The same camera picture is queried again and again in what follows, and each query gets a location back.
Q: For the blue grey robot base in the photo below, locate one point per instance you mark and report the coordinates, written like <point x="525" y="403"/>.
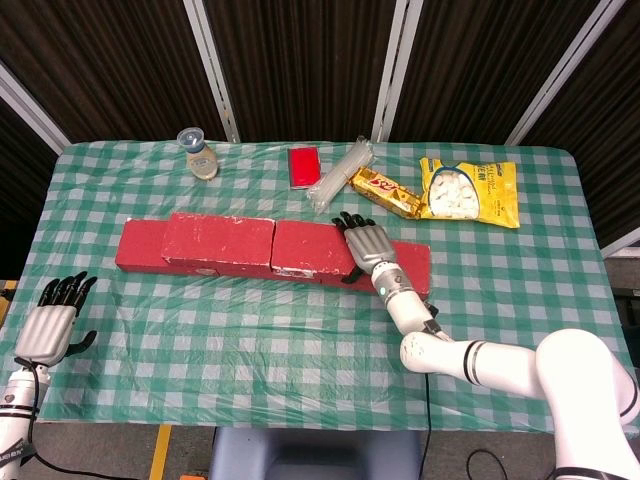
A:
<point x="300" y="455"/>

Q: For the yellow marshmallow bag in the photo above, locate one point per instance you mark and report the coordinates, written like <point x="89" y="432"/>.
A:
<point x="495" y="195"/>

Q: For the grey cabinet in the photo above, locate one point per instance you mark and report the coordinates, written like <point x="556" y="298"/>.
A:
<point x="625" y="272"/>

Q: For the green white checkered tablecloth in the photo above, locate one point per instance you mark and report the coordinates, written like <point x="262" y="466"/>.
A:
<point x="225" y="350"/>

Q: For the gold wrapped snack pack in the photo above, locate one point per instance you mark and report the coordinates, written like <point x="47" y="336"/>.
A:
<point x="382" y="190"/>

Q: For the flat red ink pad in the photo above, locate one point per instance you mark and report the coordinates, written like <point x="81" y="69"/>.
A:
<point x="305" y="167"/>

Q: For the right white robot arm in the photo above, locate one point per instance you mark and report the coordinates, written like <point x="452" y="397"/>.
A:
<point x="500" y="362"/>

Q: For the small orange object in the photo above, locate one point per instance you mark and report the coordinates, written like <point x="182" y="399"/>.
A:
<point x="195" y="476"/>

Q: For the white metal partition post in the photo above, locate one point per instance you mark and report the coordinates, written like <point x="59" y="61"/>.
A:
<point x="30" y="107"/>
<point x="397" y="70"/>
<point x="625" y="242"/>
<point x="210" y="70"/>
<point x="560" y="75"/>

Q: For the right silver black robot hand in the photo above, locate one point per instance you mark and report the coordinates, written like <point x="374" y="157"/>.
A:
<point x="367" y="245"/>

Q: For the creamy sauce bottle clear cap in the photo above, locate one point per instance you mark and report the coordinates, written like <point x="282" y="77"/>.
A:
<point x="202" y="162"/>

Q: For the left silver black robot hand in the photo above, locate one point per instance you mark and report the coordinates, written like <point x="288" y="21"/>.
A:
<point x="45" y="330"/>

